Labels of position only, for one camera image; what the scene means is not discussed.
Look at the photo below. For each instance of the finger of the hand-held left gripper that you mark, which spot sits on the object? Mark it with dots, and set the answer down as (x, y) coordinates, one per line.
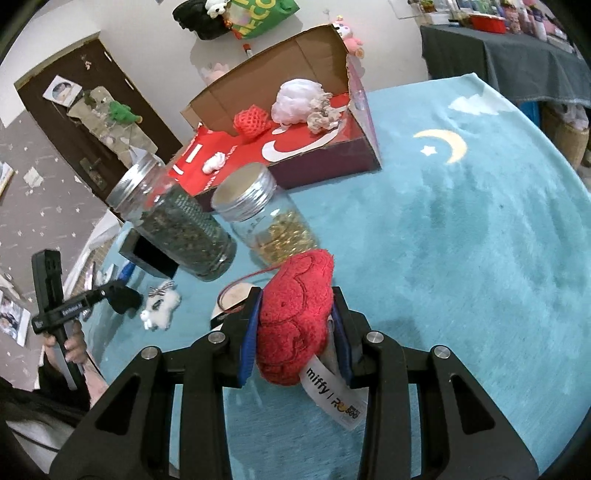
(104, 293)

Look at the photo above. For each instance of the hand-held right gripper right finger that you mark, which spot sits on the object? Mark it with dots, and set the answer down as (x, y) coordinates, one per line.
(344, 360)

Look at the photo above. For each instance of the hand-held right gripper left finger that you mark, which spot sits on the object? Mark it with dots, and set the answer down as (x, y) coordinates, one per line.
(247, 355)

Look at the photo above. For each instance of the black fluffy scrunchie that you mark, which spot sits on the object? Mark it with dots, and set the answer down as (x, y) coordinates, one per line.
(124, 300)

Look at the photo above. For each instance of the blue tissue pack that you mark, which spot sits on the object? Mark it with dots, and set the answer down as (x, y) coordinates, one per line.
(127, 271)

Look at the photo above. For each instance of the white fluffy bunny hair clip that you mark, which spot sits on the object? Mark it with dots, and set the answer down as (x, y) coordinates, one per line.
(159, 307)

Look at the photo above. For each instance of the beige powder puff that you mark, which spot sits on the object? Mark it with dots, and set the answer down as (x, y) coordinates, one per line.
(233, 297)

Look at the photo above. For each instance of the red plush toy with tag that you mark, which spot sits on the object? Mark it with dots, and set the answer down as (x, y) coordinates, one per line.
(295, 314)

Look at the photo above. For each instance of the white sock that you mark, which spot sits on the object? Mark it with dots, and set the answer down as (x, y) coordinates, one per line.
(213, 163)

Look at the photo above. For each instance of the red cardboard shoe box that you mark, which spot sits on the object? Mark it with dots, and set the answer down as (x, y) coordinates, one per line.
(332, 159)

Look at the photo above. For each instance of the orange foam net ball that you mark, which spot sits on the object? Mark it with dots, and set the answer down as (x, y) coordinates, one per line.
(253, 121)

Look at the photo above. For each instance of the white mesh bath pouf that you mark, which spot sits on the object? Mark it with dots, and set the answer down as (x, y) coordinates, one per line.
(295, 101)

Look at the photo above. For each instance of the person's left forearm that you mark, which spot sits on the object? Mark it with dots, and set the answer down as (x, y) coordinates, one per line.
(94, 383)

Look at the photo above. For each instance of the person's left hand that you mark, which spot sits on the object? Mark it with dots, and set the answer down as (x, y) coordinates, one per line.
(76, 346)

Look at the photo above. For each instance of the colourful square tin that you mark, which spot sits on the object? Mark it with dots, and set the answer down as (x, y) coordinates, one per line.
(150, 256)

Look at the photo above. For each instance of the glass jar of dark tea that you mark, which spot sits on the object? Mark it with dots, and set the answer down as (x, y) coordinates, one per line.
(184, 230)

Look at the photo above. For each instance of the glass jar of gold beads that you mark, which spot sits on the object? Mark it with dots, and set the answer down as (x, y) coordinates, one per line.
(277, 230)

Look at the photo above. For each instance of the person's torso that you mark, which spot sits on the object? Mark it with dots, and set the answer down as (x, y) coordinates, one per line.
(27, 434)

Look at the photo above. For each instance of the dark brown door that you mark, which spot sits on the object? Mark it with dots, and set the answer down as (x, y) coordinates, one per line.
(55, 131)

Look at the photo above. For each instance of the beige hanging organizer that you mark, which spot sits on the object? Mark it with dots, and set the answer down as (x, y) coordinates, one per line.
(104, 122)

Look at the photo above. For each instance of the green dinosaur plush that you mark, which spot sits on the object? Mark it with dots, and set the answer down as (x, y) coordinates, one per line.
(121, 111)

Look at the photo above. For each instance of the white door poster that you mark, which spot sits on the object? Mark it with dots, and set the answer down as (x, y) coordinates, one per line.
(62, 90)

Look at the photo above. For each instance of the pink bear plush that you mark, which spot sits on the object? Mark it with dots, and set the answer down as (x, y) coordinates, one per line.
(213, 73)

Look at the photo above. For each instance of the red-tipped stick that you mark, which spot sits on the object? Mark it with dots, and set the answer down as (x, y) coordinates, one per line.
(248, 50)

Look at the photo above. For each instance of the black backpack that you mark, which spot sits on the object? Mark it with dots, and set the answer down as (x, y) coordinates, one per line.
(198, 21)

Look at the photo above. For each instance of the panda plush charm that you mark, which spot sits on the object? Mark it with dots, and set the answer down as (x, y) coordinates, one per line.
(214, 5)

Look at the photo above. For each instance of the wicker basket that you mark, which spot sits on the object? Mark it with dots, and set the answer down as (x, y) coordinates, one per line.
(565, 138)

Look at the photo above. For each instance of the green tote bag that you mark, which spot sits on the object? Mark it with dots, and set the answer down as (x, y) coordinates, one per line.
(263, 18)

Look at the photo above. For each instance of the pink dotted plush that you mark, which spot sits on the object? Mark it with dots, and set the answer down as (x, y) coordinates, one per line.
(351, 39)

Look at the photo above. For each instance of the table with grey cloth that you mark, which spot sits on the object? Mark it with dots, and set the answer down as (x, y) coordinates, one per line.
(498, 60)

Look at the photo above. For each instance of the red basin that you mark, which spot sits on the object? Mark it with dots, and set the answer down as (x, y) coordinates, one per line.
(487, 24)

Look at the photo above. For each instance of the row of cosmetic bottles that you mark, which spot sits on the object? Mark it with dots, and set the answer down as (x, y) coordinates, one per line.
(531, 18)

